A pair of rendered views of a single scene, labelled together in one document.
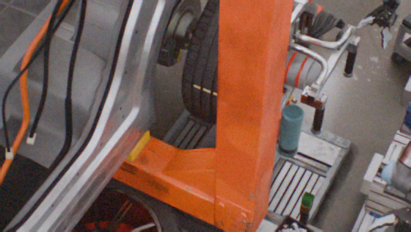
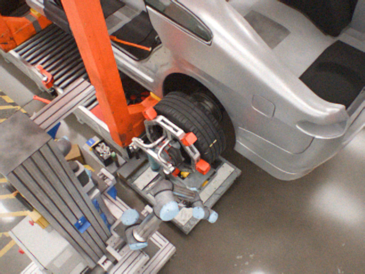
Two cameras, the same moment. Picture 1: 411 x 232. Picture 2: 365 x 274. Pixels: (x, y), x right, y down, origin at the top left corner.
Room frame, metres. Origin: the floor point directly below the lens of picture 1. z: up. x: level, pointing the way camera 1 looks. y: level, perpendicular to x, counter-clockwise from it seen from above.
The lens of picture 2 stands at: (2.72, -1.68, 3.35)
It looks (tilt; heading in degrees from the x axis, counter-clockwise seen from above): 57 degrees down; 110
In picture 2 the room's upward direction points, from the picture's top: 4 degrees counter-clockwise
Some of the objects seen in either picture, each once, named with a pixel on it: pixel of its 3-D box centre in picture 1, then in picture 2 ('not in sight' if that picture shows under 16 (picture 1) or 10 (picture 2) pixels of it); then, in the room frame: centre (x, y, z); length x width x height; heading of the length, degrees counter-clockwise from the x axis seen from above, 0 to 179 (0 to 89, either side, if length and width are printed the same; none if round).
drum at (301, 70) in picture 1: (298, 70); (165, 150); (2.08, -0.29, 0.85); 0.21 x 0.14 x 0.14; 64
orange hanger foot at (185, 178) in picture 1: (164, 158); (147, 105); (1.73, 0.23, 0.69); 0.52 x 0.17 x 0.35; 64
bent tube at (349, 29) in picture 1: (324, 26); (169, 150); (2.15, -0.37, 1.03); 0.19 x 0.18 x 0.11; 64
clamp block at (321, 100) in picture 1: (313, 98); (137, 144); (1.87, -0.33, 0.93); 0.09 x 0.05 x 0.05; 64
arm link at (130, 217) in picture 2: not in sight; (130, 220); (2.05, -0.94, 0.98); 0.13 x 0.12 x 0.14; 126
